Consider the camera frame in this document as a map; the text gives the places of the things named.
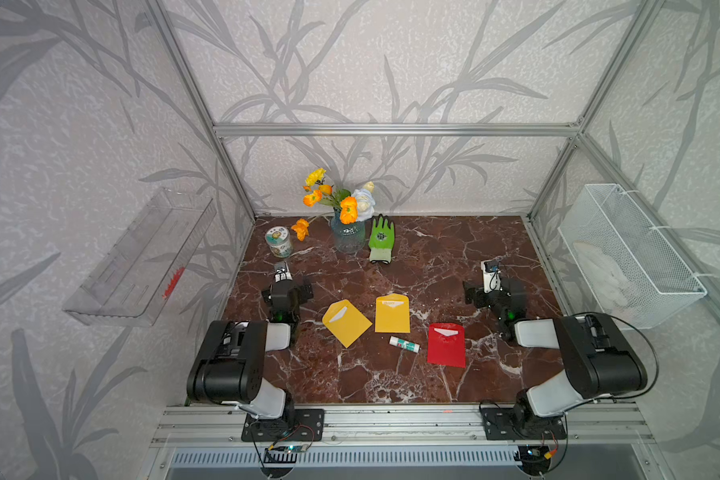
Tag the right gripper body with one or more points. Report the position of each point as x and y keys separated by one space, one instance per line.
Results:
x=480 y=293

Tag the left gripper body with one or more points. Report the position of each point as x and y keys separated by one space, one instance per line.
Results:
x=282 y=285

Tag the white green glue stick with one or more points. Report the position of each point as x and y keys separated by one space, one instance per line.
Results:
x=404 y=344

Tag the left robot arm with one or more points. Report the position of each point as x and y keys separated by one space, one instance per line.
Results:
x=229 y=366

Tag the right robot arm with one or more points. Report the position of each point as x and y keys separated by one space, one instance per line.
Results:
x=597 y=359

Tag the tilted yellow envelope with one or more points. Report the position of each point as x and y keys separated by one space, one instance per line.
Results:
x=345 y=322

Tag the red envelope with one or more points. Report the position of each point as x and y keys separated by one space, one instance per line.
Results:
x=446 y=345

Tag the upright yellow envelope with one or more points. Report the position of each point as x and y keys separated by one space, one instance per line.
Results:
x=392 y=314

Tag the small printed tin can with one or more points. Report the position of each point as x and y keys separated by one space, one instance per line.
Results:
x=278 y=240

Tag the blue glass vase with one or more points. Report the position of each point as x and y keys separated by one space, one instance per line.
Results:
x=348 y=238

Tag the white cloth in basket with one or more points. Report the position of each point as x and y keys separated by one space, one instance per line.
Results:
x=608 y=282

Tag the green work glove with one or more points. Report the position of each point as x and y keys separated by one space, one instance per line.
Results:
x=382 y=239

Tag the orange yellow artificial flowers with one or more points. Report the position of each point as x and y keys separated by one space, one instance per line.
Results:
x=358 y=205

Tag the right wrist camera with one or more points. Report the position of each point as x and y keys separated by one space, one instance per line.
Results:
x=491 y=274

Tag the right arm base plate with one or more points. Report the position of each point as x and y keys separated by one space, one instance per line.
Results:
x=519 y=423

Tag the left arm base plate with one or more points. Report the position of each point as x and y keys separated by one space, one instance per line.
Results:
x=301 y=424

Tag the white wire mesh basket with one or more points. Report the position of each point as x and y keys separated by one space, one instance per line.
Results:
x=663 y=284

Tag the clear plastic wall tray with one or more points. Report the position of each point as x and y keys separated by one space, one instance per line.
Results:
x=130 y=286

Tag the aluminium front rail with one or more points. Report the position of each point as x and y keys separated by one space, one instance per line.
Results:
x=346 y=425

